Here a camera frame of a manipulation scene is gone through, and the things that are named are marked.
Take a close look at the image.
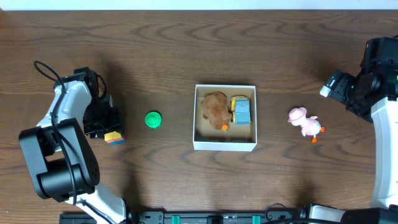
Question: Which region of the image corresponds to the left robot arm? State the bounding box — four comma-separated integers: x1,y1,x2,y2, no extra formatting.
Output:
19,67,134,223

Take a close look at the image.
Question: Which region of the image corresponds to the pink duck toy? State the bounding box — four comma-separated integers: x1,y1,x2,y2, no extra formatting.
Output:
288,107,325,143

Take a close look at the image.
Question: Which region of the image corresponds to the brown plush toy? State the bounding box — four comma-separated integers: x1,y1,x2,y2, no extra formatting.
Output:
200,91,233,131

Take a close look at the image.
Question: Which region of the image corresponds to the white cardboard box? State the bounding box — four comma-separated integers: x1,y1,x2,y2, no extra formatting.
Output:
193,85,257,152

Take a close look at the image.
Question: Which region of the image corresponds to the colourful puzzle cube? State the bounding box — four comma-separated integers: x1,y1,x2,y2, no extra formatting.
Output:
104,131,126,145

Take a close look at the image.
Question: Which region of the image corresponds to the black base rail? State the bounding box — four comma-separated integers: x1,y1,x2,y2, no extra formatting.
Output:
58,202,312,224

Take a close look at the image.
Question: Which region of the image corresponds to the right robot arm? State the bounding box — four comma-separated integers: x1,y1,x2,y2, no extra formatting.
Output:
307,37,397,223

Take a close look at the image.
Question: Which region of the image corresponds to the yellow grey toy truck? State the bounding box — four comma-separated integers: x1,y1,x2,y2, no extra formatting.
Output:
230,96,251,125

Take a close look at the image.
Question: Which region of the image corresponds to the green round spinner toy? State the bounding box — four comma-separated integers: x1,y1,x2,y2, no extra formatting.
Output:
145,111,162,129

